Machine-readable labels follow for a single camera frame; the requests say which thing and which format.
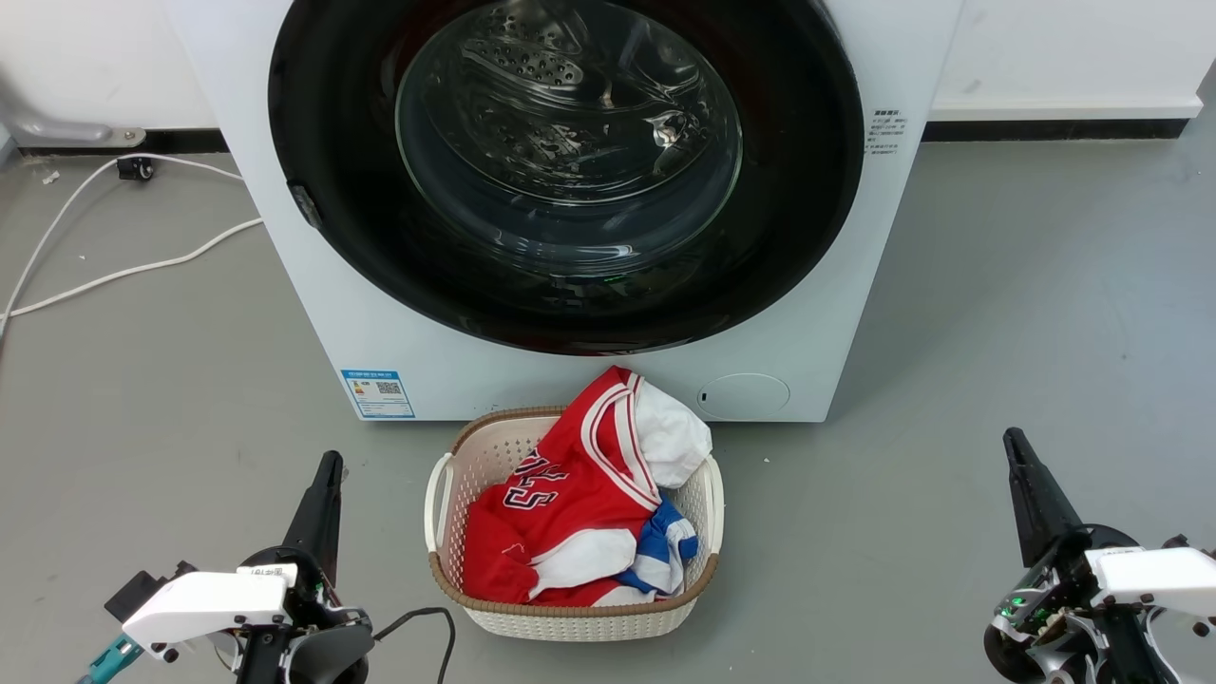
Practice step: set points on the blue energy label sticker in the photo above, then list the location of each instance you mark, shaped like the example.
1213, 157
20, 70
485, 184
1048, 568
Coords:
378, 393

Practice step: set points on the black round glass washer door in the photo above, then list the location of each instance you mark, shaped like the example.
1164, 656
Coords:
332, 114

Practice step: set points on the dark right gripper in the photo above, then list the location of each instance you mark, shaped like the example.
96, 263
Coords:
1064, 589

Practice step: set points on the steel perforated washer drum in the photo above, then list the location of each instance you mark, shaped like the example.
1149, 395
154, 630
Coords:
570, 123

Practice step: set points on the red basketball jersey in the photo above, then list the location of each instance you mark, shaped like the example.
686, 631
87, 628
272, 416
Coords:
579, 494

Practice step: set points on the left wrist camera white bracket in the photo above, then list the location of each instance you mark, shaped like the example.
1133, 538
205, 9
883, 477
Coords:
204, 603

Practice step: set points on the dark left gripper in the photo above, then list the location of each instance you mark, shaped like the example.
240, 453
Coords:
328, 651

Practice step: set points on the blue and white striped garment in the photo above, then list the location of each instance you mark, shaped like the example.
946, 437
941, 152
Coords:
660, 551

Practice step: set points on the round white filter cover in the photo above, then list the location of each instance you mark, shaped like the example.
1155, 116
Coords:
743, 395

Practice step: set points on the cream woven plastic laundry basket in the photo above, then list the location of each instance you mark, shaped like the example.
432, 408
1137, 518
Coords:
484, 456

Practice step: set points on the grey metal pipe bracket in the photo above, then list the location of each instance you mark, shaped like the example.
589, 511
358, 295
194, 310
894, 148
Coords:
66, 129

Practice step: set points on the white front-load washing machine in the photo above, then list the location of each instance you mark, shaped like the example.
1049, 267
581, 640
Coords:
285, 285

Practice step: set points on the black baseboard strip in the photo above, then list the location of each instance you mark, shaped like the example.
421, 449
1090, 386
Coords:
1045, 129
180, 141

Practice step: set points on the small black text sticker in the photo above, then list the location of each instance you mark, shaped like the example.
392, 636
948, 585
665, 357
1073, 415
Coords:
887, 133

